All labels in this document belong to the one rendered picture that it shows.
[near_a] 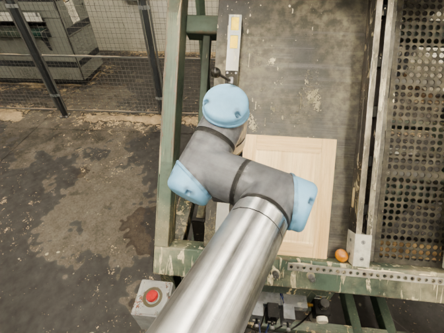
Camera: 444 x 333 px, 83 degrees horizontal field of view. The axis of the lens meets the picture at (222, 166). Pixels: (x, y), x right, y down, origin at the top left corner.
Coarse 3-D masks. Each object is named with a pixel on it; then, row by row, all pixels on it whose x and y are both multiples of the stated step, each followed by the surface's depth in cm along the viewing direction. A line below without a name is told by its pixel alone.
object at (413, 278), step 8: (288, 264) 101; (296, 264) 100; (304, 264) 100; (312, 272) 100; (320, 272) 100; (328, 272) 99; (336, 272) 99; (352, 272) 99; (360, 272) 98; (368, 272) 98; (376, 272) 98; (384, 272) 98; (392, 280) 98; (400, 280) 97; (408, 280) 97; (416, 280) 97; (424, 280) 97; (440, 280) 96
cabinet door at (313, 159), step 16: (256, 144) 103; (272, 144) 103; (288, 144) 102; (304, 144) 102; (320, 144) 101; (256, 160) 104; (272, 160) 103; (288, 160) 103; (304, 160) 102; (320, 160) 101; (304, 176) 102; (320, 176) 102; (320, 192) 102; (320, 208) 102; (320, 224) 102; (288, 240) 104; (304, 240) 104; (320, 240) 103; (304, 256) 104; (320, 256) 103
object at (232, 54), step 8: (232, 16) 100; (240, 16) 99; (240, 24) 100; (232, 32) 100; (240, 32) 100; (232, 48) 100; (232, 56) 100; (232, 64) 100; (224, 208) 103; (216, 216) 104; (224, 216) 103; (216, 224) 104
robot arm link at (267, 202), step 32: (256, 192) 32; (288, 192) 33; (224, 224) 30; (256, 224) 28; (288, 224) 32; (224, 256) 25; (256, 256) 26; (192, 288) 23; (224, 288) 23; (256, 288) 25; (160, 320) 21; (192, 320) 20; (224, 320) 21
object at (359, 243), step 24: (384, 0) 95; (384, 24) 94; (384, 48) 93; (384, 72) 93; (360, 96) 100; (384, 96) 94; (360, 120) 99; (360, 144) 98; (360, 168) 96; (360, 192) 96; (360, 216) 96; (360, 240) 96; (360, 264) 97
